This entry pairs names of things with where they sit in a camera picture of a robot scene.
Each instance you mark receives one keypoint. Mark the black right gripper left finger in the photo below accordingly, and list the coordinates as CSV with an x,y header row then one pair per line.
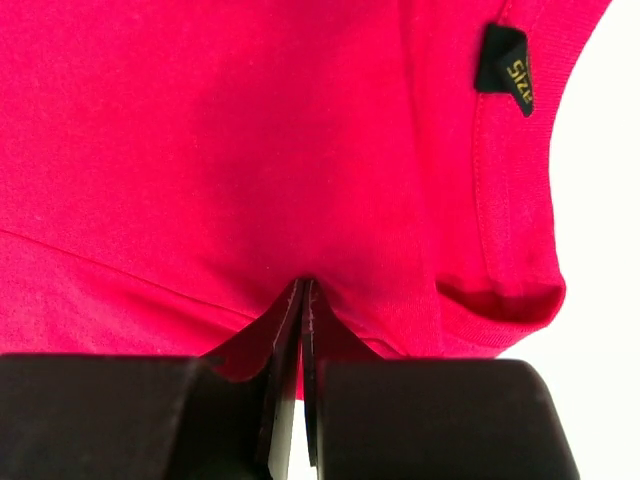
x,y
225,415

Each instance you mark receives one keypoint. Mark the black shirt neck label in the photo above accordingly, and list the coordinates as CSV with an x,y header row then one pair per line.
x,y
503,66

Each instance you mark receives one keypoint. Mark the red t shirt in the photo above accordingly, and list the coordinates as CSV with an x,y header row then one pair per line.
x,y
168,167

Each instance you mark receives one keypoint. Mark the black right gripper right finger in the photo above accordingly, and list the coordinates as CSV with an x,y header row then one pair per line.
x,y
372,418

